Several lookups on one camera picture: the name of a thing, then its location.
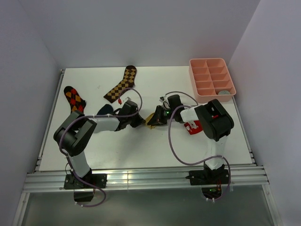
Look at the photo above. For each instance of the grey ankle sock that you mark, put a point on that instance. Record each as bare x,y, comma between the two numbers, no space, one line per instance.
224,92

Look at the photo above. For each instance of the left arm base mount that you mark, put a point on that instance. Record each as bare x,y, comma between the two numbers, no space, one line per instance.
84,188

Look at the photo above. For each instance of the red santa sock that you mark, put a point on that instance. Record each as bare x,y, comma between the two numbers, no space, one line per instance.
193,127

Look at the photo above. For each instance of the brown tan argyle sock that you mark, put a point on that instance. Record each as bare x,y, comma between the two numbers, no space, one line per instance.
128,81

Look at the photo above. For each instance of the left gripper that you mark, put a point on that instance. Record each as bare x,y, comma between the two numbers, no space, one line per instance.
139,121

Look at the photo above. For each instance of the yellow ankle sock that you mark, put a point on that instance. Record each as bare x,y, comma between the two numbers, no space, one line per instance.
148,119

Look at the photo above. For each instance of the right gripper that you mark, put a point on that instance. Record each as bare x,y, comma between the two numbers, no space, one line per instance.
157,119

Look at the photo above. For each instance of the aluminium frame rail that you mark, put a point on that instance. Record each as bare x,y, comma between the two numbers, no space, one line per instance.
139,179

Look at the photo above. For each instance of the dark navy ankle sock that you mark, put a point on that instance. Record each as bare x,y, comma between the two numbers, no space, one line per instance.
107,109

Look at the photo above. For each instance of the red orange argyle sock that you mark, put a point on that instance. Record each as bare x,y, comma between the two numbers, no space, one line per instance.
75,101

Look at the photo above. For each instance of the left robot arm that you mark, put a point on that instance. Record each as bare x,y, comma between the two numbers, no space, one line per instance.
75,132

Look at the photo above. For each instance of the pink compartment tray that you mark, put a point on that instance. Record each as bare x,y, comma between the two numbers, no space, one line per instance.
209,76

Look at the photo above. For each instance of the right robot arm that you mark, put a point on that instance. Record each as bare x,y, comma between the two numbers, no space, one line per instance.
210,118

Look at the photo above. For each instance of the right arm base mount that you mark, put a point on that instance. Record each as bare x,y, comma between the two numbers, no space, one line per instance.
211,181

